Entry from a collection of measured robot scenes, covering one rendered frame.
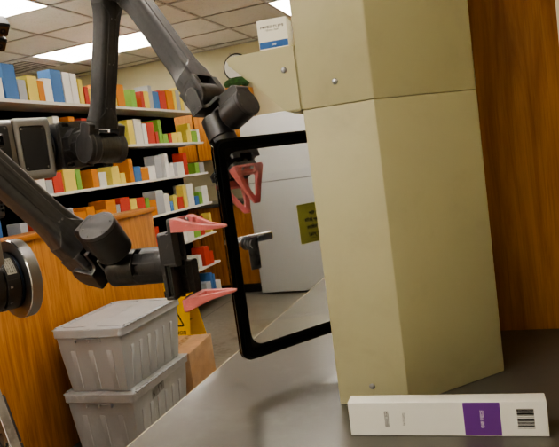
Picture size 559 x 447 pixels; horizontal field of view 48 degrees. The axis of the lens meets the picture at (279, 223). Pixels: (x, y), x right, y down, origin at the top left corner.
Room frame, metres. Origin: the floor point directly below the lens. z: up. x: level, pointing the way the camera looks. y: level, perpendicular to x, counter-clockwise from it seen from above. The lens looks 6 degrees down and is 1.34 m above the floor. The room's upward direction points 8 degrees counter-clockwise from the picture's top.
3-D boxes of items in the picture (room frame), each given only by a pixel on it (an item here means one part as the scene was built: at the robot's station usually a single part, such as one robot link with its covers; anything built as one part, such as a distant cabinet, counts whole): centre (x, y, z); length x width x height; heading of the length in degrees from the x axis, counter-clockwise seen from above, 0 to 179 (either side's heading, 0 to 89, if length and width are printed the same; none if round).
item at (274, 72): (1.13, -0.06, 1.46); 0.32 x 0.12 x 0.10; 160
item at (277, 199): (1.18, -0.03, 1.19); 0.30 x 0.01 x 0.40; 124
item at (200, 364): (3.83, 0.73, 0.14); 0.41 x 0.32 x 0.28; 166
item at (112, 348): (3.24, 0.90, 0.49); 0.60 x 0.42 x 0.33; 160
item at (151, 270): (0.96, 0.19, 1.20); 0.07 x 0.07 x 0.10; 70
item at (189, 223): (0.93, 0.12, 1.24); 0.09 x 0.07 x 0.07; 70
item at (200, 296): (0.93, 0.12, 1.17); 0.09 x 0.07 x 0.07; 70
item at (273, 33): (1.07, -0.04, 1.54); 0.05 x 0.05 x 0.06; 78
